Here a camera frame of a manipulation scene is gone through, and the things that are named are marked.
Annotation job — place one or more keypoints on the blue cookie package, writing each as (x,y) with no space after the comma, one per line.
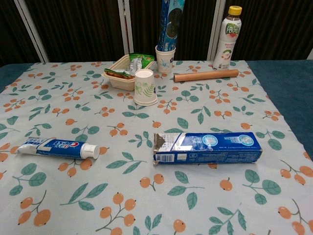
(169,24)

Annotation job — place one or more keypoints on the beige food tray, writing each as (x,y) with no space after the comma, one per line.
(117,82)

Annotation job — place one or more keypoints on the paper cup blue flower print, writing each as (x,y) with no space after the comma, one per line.
(165,61)

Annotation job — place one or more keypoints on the white drink bottle yellow cap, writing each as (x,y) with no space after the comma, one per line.
(226,44)

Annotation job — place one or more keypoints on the white partition frame post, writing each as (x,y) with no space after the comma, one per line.
(124,27)
(216,27)
(33,29)

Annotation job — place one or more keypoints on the brown wooden rolling pin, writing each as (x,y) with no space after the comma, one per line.
(207,74)

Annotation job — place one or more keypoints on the orange green snack packet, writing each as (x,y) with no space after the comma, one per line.
(117,73)

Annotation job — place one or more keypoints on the blue toothpaste box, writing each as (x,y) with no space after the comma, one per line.
(215,153)

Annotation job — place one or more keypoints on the paper cup green leaf print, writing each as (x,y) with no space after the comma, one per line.
(145,86)

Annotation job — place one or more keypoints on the silver snack packet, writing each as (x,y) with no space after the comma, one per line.
(134,66)

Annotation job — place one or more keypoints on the floral print tablecloth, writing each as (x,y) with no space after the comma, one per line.
(137,191)

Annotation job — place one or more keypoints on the blue white toothpaste tube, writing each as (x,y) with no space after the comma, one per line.
(56,147)

